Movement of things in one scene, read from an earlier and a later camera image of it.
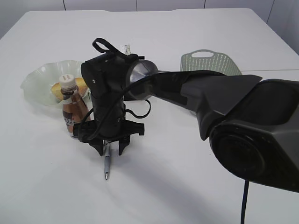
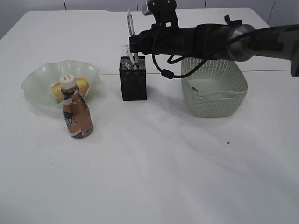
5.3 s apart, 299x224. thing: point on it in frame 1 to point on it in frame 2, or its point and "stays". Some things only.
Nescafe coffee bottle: [74, 107] stays
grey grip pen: [107, 146] to [131, 32]
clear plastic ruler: [125, 49] stays
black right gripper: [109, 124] to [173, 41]
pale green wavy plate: [38, 84] stays
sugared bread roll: [80, 84] stays
